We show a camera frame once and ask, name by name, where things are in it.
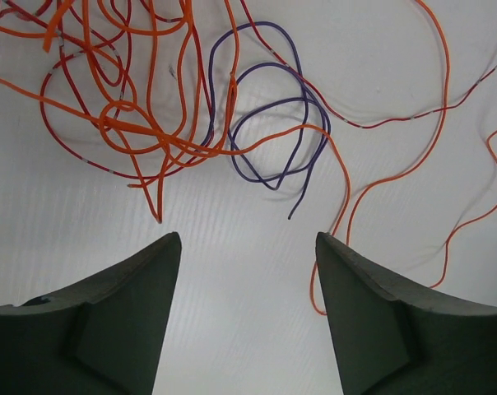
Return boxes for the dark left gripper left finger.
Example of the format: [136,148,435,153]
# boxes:
[0,232,182,394]

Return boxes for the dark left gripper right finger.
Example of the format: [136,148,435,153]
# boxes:
[316,233,497,394]

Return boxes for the purple cable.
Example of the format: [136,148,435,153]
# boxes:
[198,21,332,220]

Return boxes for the red cable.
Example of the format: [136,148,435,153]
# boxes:
[429,123,497,288]

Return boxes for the orange red purple cables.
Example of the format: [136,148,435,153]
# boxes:
[0,0,497,225]

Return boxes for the orange cable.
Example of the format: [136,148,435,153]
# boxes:
[311,0,451,316]

